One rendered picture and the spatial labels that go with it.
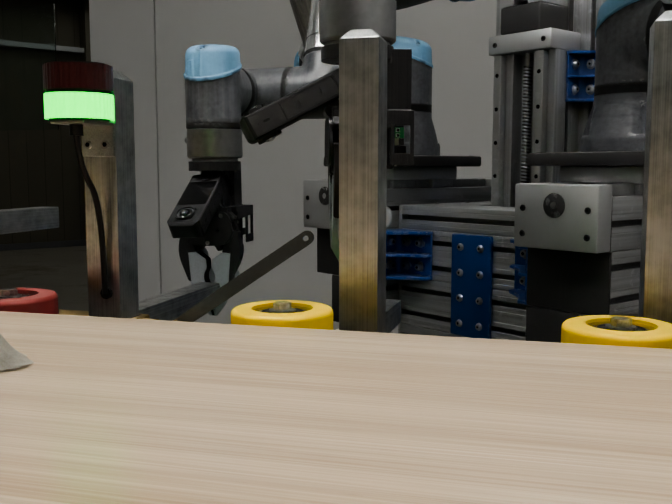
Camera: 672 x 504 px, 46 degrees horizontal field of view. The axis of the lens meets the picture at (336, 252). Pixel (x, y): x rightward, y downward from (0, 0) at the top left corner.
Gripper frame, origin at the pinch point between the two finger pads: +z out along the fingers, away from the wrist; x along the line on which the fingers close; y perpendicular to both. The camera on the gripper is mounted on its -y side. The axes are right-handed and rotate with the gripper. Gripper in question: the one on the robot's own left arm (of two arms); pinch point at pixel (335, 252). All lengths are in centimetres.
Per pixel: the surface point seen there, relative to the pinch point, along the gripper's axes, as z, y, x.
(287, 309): 2.6, -5.2, -17.9
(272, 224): 17, -7, 284
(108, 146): -10.3, -21.4, -3.1
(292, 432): 3.2, -5.4, -45.1
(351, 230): -3.0, 0.5, -10.6
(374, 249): -1.4, 2.4, -11.3
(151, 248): 30, -66, 311
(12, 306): 3.0, -27.6, -12.5
